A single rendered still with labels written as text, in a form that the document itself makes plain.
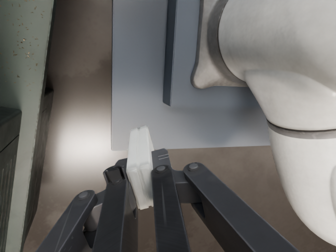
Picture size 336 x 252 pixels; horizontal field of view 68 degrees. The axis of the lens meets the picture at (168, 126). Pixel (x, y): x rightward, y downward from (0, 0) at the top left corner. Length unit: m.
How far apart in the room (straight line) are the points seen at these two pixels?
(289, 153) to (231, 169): 1.20
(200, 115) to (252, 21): 0.25
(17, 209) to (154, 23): 0.58
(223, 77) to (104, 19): 0.86
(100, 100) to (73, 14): 0.38
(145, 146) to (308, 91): 0.18
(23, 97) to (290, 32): 0.59
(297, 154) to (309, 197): 0.06
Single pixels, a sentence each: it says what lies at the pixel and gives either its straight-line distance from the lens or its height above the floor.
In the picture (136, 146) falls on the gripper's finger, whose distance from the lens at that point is 0.18.
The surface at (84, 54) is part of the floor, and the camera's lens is 1.21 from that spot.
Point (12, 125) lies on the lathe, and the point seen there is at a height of 0.61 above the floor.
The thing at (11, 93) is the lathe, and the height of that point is 0.54.
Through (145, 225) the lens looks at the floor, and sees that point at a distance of 1.51.
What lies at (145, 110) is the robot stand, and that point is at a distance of 0.47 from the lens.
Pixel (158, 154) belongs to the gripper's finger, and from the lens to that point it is 0.17.
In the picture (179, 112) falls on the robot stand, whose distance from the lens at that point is 0.49.
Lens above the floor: 1.21
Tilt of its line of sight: 69 degrees down
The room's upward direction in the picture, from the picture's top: 129 degrees clockwise
